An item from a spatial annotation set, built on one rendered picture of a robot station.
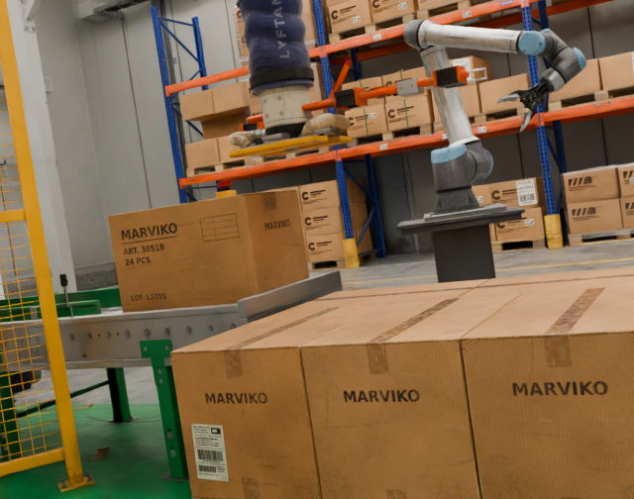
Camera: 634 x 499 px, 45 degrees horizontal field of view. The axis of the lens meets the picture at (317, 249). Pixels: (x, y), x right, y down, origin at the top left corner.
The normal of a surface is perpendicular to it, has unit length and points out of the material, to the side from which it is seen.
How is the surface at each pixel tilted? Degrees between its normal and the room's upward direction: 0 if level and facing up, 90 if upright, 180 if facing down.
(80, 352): 90
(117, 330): 90
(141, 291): 90
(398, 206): 90
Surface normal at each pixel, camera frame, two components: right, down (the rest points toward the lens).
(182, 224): -0.43, 0.11
